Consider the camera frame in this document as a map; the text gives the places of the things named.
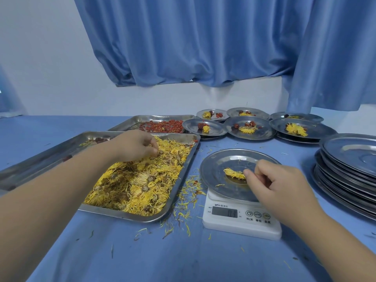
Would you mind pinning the person's right hand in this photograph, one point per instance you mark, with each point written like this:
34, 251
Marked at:
285, 196

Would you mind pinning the person's left hand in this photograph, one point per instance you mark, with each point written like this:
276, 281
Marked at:
135, 146

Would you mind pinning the pile of yellow chrysanthemums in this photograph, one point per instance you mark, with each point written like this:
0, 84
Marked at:
141, 185

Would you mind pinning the white digital kitchen scale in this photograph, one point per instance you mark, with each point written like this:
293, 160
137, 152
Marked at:
235, 229

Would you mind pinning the stack of steel plates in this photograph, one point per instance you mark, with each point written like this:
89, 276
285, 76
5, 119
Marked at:
346, 173

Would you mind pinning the round steel plate red label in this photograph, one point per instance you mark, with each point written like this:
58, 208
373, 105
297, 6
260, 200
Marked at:
199, 117

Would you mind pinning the person's right forearm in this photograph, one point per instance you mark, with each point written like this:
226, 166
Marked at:
332, 255

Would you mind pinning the person's left forearm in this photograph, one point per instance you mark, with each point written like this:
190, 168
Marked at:
44, 208

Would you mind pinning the rectangular steel tray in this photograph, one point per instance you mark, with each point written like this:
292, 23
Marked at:
117, 214
123, 123
44, 161

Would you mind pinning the blue tablecloth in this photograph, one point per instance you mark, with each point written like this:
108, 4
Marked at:
44, 126

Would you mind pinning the wide blue curtain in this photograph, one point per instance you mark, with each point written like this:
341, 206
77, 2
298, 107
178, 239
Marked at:
191, 38

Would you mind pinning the pale blue side curtain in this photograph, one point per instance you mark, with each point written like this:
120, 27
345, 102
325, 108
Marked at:
7, 99

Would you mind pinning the narrow blue curtain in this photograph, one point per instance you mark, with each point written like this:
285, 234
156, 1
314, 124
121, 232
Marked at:
337, 55

